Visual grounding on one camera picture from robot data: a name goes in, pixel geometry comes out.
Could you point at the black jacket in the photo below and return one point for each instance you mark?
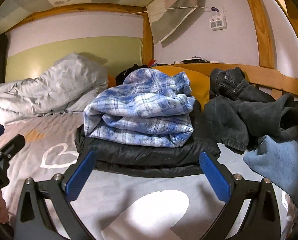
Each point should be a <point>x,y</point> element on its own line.
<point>153,162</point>

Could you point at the blue white plaid shirt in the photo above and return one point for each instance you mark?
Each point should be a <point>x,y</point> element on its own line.
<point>150,108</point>

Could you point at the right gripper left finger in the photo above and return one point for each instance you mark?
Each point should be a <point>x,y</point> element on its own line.
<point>33,220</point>

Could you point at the black jeans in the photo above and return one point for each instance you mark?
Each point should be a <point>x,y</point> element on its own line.
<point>239,113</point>

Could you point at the grey rumpled duvet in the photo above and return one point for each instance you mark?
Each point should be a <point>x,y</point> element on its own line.
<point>66,87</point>

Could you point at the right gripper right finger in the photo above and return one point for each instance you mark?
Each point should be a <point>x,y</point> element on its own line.
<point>262,219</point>

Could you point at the light blue garment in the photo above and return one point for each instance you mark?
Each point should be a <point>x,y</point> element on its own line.
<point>277,161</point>

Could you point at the grey printed bed sheet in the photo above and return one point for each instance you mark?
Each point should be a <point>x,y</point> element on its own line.
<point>111,206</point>

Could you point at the orange yellow cushion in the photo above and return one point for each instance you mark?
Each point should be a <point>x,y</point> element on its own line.
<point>200,83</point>

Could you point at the hanging patchwork curtain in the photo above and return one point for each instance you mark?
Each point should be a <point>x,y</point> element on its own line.
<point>165,16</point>

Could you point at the white wall socket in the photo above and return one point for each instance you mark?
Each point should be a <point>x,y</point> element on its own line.
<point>218,19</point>

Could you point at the wooden bed frame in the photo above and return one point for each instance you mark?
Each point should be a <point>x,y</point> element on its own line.
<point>264,75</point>

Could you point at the dark clothing by duvet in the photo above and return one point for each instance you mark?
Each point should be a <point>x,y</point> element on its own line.
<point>119,80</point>

